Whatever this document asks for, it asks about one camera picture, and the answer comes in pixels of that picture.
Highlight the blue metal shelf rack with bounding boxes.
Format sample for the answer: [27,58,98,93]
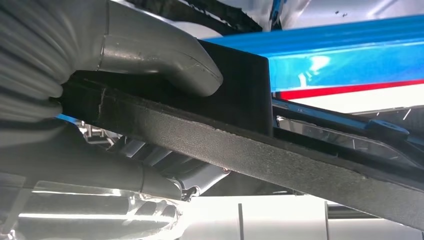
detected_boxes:
[205,14,424,147]

